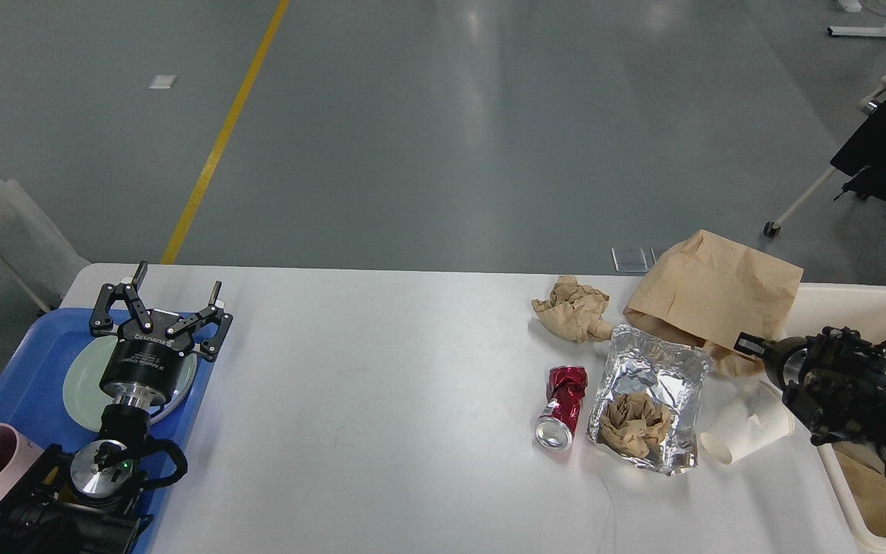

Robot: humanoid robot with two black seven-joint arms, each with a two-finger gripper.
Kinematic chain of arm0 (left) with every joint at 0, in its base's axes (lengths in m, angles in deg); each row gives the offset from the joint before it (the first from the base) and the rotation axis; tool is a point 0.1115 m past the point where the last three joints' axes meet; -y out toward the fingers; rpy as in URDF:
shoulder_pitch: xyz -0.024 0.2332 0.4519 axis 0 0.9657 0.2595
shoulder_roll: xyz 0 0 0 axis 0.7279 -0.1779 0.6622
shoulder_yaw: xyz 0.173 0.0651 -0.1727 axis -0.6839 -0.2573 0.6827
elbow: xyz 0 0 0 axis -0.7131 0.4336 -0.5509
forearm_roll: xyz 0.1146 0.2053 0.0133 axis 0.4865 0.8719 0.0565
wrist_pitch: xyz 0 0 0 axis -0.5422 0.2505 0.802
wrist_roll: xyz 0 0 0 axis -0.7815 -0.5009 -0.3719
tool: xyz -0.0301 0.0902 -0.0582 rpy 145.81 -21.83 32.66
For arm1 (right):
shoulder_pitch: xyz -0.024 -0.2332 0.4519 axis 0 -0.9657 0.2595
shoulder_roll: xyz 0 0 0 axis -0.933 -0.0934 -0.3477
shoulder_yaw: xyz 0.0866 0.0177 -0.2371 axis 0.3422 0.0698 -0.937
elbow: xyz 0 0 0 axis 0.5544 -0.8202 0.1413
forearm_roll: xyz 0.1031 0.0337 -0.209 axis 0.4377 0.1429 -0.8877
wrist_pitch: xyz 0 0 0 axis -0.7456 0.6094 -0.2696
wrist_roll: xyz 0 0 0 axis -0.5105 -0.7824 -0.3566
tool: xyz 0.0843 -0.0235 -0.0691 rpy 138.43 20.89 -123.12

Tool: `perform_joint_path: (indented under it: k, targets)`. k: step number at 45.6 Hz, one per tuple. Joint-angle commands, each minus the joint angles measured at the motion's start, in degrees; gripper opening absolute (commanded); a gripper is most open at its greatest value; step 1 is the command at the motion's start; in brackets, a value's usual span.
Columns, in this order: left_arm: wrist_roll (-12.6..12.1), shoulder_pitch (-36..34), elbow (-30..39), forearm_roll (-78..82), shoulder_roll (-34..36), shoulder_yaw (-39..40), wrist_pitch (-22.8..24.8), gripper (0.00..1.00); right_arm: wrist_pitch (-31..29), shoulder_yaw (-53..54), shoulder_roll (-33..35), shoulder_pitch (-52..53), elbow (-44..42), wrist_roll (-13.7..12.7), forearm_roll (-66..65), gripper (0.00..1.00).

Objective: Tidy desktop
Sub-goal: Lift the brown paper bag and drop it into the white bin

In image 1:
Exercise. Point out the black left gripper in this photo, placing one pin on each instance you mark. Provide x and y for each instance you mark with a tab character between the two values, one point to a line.
149	368

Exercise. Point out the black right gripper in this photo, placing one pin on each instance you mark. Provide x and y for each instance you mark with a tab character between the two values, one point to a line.
783	359

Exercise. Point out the green plate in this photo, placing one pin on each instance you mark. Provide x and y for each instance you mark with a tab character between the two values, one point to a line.
84	401

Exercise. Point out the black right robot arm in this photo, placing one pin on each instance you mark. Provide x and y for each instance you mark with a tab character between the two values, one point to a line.
833	382

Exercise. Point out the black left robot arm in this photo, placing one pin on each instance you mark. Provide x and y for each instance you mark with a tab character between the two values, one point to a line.
89	501

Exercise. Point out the small white paper cup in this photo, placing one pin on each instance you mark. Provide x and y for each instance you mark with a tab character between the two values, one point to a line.
752	420

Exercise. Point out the silver foil bag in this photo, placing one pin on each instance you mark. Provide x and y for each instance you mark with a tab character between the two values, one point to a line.
672	374

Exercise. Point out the crumpled paper on foil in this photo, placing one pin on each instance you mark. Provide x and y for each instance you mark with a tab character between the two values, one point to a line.
634	425

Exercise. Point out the beige plastic bin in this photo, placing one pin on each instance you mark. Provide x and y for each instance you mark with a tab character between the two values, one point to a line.
862	308

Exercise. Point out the crumpled brown paper ball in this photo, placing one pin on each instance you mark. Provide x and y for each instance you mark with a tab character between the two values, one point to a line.
574	312

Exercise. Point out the crushed red soda can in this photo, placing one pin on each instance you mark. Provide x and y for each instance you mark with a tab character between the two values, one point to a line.
565	390

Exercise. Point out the person in white trousers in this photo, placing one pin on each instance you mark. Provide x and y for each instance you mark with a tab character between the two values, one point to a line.
33	244

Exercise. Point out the white wheeled rack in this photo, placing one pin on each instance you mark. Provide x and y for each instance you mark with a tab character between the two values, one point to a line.
804	196

